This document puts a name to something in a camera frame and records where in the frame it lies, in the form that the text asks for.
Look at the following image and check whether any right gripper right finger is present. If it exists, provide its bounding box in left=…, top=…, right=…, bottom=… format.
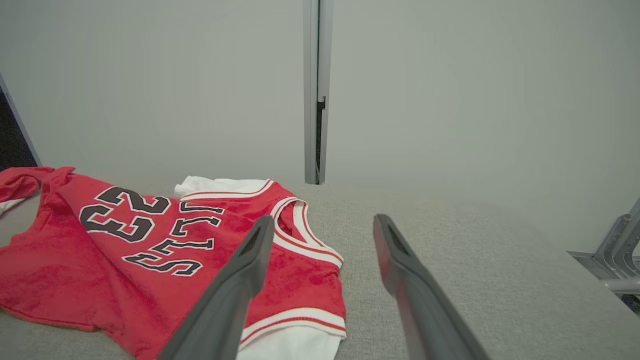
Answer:
left=373, top=213, right=491, bottom=360

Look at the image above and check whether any grey fabric padded surface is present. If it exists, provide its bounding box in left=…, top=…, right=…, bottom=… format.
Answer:
left=0, top=177, right=640, bottom=360

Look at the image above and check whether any grey metal partition post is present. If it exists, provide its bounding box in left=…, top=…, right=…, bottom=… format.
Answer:
left=303, top=0, right=335, bottom=185

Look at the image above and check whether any red jersey with white sleeves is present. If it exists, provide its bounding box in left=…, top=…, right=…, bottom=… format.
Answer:
left=0, top=166, right=347, bottom=360

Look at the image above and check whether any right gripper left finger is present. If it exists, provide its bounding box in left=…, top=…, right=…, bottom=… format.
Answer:
left=157, top=215, right=275, bottom=360

